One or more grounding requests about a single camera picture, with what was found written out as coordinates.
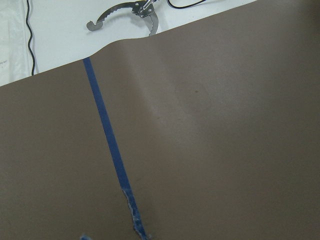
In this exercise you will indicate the clear plastic bag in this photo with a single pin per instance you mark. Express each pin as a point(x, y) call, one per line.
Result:
point(14, 63)

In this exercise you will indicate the reacher grabber tool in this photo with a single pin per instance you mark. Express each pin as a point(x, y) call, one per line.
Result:
point(137, 9)

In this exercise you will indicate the brown paper table cover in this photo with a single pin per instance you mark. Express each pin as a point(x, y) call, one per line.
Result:
point(210, 131)

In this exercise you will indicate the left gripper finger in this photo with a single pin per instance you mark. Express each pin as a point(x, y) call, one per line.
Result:
point(84, 237)

